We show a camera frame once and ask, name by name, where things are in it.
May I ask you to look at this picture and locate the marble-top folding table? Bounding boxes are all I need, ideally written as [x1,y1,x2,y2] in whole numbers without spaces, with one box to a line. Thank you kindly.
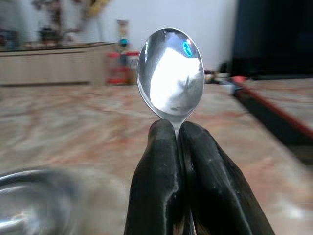
[232,75,313,138]
[0,84,313,235]

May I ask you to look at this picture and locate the shiny metal dish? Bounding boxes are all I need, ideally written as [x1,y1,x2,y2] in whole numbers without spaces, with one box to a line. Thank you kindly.
[0,167,119,235]

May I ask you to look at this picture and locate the light wooden cabinet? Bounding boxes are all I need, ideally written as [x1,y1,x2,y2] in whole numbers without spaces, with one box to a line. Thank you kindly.
[0,42,118,87]

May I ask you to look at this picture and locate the red-lidded clear jar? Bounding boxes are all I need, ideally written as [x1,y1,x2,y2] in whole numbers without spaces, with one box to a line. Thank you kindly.
[105,50,140,86]

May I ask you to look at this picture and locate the silver metal spoon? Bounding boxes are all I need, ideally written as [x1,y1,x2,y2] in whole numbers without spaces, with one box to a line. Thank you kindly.
[136,27,205,138]

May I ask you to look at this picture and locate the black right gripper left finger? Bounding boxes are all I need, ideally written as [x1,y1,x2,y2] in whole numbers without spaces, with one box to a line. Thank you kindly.
[123,119,189,235]

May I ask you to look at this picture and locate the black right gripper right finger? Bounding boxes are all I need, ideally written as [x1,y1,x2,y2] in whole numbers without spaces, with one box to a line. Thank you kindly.
[179,121,276,235]

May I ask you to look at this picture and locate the black flat television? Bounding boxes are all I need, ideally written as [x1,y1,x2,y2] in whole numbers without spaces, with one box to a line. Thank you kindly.
[231,0,313,79]

